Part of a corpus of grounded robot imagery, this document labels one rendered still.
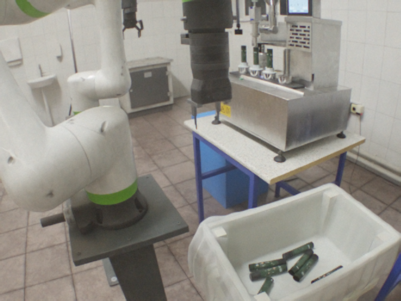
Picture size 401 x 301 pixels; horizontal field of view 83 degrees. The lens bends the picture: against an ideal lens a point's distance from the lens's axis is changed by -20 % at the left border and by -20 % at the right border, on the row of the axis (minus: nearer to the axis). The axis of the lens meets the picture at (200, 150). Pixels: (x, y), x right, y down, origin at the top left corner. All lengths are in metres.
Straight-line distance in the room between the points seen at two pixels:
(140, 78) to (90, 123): 3.67
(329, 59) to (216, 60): 0.95
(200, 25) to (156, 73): 3.75
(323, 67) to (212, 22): 0.94
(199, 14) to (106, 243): 0.48
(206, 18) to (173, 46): 4.55
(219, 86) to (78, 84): 0.78
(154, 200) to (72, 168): 0.28
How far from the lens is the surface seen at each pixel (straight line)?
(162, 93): 4.32
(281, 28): 1.71
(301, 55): 1.34
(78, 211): 0.62
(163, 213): 0.64
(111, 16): 1.15
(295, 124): 1.19
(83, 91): 1.20
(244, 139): 1.41
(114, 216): 0.61
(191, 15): 0.50
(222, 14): 0.50
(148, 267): 0.75
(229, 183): 2.03
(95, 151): 0.50
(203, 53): 0.50
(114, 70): 1.14
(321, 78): 1.37
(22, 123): 0.48
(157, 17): 4.94
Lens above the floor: 1.31
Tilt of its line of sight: 26 degrees down
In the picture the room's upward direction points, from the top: 3 degrees counter-clockwise
